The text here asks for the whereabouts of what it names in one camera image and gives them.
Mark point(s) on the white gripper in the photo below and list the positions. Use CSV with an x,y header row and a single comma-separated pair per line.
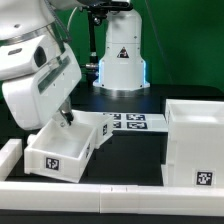
x,y
33,100

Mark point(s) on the white drawer box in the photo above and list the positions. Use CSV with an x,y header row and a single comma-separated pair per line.
x,y
60,152
103,123

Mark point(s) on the white front drawer box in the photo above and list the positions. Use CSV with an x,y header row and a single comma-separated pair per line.
x,y
60,152

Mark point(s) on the white drawer cabinet shell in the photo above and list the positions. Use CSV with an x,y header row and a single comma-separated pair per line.
x,y
195,144

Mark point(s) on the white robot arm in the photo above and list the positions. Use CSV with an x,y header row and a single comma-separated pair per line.
x,y
38,69

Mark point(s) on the white fiducial marker sheet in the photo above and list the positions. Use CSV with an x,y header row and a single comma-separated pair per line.
x,y
138,122

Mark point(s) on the white left fence block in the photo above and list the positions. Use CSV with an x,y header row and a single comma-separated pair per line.
x,y
9,156

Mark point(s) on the white front fence rail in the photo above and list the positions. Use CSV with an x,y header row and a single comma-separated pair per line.
x,y
130,199

